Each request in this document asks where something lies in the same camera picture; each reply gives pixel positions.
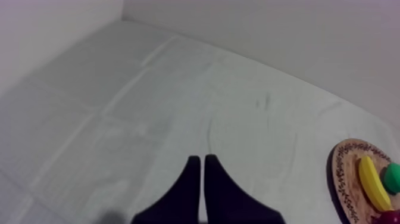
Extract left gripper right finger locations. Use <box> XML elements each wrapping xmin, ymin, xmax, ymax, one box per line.
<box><xmin>204</xmin><ymin>154</ymin><xmax>287</xmax><ymax>224</ymax></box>

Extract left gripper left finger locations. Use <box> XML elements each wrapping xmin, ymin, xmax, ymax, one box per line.
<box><xmin>131</xmin><ymin>155</ymin><xmax>201</xmax><ymax>224</ymax></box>

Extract round wooden board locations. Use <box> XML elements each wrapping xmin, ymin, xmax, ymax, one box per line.
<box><xmin>326</xmin><ymin>138</ymin><xmax>400</xmax><ymax>224</ymax></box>

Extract green toy pear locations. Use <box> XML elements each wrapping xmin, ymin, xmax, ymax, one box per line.
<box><xmin>382</xmin><ymin>162</ymin><xmax>400</xmax><ymax>195</ymax></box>

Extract yellow toy banana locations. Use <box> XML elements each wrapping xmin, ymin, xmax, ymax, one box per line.
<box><xmin>358</xmin><ymin>155</ymin><xmax>393</xmax><ymax>212</ymax></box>

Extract purple toy grapes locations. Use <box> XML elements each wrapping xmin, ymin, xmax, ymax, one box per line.
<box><xmin>376</xmin><ymin>210</ymin><xmax>400</xmax><ymax>224</ymax></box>

